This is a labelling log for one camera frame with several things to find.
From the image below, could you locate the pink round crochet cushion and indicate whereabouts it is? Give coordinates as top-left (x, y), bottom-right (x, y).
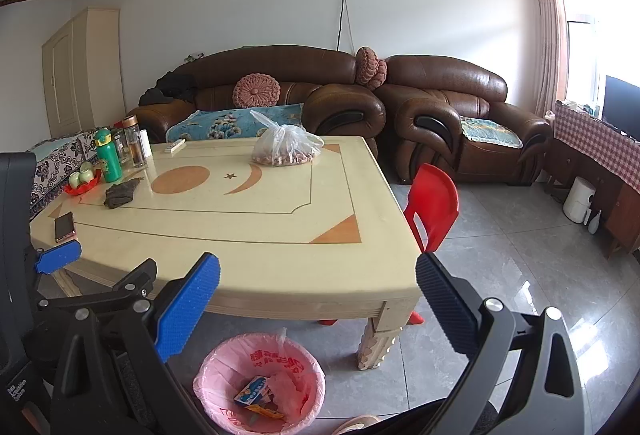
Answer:
top-left (232, 73), bottom-right (282, 110)
top-left (355, 46), bottom-right (380, 86)
top-left (369, 58), bottom-right (388, 91)

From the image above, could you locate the window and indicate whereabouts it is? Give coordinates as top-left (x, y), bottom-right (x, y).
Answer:
top-left (555, 0), bottom-right (636, 111)

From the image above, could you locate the blue floral blanket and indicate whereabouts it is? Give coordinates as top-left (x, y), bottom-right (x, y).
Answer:
top-left (165, 102), bottom-right (306, 143)

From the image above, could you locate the red tray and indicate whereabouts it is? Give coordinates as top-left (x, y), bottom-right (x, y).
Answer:
top-left (63, 168), bottom-right (102, 196)

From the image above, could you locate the red plastic chair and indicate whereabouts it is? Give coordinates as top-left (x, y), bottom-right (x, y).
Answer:
top-left (317, 164), bottom-right (460, 327)

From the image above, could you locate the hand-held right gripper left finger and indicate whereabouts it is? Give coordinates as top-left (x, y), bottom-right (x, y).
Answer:
top-left (50, 252), bottom-right (221, 435)

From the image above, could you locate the black smartphone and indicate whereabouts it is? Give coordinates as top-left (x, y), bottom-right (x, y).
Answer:
top-left (54, 211), bottom-right (77, 243)

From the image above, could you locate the clear plastic bag of nuts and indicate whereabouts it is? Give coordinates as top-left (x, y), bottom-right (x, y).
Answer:
top-left (249, 109), bottom-right (325, 167)

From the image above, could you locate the brown wooden cabinet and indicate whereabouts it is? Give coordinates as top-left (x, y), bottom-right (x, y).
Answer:
top-left (542, 135), bottom-right (640, 261)

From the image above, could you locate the person's light shoe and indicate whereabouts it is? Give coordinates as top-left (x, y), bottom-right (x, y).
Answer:
top-left (332, 415), bottom-right (381, 435)

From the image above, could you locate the red checkered cloth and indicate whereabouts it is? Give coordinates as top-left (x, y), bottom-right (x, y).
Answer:
top-left (552, 101), bottom-right (640, 193)

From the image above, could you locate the glass bottle with copper lid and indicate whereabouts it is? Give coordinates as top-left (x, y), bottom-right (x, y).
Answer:
top-left (122, 115), bottom-right (149, 169)

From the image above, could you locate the small blue carton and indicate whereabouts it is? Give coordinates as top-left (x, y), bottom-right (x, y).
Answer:
top-left (234, 376), bottom-right (271, 408)

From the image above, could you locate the black flat television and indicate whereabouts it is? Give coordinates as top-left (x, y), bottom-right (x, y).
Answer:
top-left (602, 75), bottom-right (640, 141)

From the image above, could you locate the green kids water bottle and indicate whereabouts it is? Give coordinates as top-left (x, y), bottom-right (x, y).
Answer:
top-left (94, 128), bottom-right (122, 183)

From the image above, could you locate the dark clothes pile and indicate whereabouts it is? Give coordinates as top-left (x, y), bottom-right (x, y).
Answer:
top-left (139, 70), bottom-right (198, 106)

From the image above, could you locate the beige wooden table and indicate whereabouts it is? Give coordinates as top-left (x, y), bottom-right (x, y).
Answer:
top-left (30, 135), bottom-right (426, 371)

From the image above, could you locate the brown leather sofa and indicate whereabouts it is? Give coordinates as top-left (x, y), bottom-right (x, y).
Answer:
top-left (127, 45), bottom-right (387, 161)

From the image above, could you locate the white round appliance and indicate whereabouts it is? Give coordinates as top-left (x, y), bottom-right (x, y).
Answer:
top-left (563, 176), bottom-right (596, 224)

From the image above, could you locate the pink curtain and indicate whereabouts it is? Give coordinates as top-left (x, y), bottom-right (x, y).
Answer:
top-left (535, 0), bottom-right (568, 116)

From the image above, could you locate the patterned daybed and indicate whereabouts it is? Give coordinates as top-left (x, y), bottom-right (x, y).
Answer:
top-left (27, 128), bottom-right (108, 221)

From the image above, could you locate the teal seat cover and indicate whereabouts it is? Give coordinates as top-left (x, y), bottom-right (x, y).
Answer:
top-left (460, 118), bottom-right (523, 148)

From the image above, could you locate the dark grey cloth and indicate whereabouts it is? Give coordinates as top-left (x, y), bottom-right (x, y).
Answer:
top-left (103, 178), bottom-right (142, 210)

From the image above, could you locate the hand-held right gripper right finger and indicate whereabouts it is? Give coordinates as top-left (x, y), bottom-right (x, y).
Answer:
top-left (416, 252), bottom-right (586, 435)

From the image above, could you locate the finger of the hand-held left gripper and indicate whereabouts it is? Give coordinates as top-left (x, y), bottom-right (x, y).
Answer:
top-left (31, 239), bottom-right (82, 276)
top-left (35, 258), bottom-right (159, 317)

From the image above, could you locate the clear glass tumbler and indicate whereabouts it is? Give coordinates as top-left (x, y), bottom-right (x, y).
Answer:
top-left (111, 128), bottom-right (130, 166)

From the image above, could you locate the pink-lined trash bin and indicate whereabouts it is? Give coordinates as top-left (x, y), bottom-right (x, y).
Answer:
top-left (192, 332), bottom-right (327, 435)

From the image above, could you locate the cream wooden wardrobe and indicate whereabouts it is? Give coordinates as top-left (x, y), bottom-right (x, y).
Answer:
top-left (41, 6), bottom-right (126, 141)

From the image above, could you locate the brown leather armchair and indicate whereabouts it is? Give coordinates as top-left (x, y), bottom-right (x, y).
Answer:
top-left (374, 55), bottom-right (553, 186)

